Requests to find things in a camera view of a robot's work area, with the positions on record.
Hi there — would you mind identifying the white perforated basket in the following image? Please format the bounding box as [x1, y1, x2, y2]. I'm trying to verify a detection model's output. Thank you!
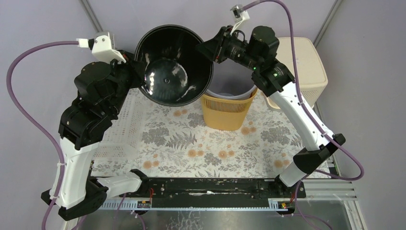
[93, 89, 148, 161]

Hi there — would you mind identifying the cream large container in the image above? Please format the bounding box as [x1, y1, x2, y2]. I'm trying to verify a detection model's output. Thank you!
[276, 37, 328, 108]

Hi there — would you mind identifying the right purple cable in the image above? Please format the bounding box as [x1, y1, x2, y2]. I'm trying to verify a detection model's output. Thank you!
[235, 0, 365, 230]

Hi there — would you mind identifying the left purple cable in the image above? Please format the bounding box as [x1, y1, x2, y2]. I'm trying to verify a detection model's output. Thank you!
[6, 40, 140, 230]

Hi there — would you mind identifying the grey bucket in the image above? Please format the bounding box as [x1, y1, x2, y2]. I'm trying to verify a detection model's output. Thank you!
[206, 59, 256, 100]

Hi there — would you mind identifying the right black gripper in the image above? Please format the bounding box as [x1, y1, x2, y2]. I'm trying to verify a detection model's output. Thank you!
[193, 26, 260, 72]

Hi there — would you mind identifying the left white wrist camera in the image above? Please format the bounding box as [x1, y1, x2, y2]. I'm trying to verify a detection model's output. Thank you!
[76, 31, 126, 64]

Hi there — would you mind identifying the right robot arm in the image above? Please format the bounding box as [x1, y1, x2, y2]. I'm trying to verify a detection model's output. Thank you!
[196, 26, 346, 197]

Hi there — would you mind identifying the floral patterned table mat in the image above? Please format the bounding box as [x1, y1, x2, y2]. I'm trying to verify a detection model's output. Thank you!
[92, 92, 304, 178]

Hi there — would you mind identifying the purple cable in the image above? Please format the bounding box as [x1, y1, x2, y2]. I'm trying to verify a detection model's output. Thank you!
[6, 40, 140, 230]
[235, 0, 365, 230]

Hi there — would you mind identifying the black round bucket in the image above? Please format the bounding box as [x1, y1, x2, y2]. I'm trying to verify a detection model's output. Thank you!
[135, 24, 214, 107]

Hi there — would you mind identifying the yellow plastic waste basket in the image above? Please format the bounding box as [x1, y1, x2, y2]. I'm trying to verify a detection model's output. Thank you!
[200, 87, 257, 131]

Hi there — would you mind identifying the aluminium frame rail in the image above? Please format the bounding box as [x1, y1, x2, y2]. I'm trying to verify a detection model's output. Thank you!
[62, 178, 369, 230]

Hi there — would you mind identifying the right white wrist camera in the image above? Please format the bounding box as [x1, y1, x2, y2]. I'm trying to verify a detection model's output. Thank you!
[230, 4, 250, 34]

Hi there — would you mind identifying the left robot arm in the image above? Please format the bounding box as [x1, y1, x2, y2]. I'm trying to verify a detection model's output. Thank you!
[41, 60, 149, 221]

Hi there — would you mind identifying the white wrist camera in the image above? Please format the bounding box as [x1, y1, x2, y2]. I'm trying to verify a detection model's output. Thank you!
[230, 4, 250, 34]
[76, 31, 126, 64]

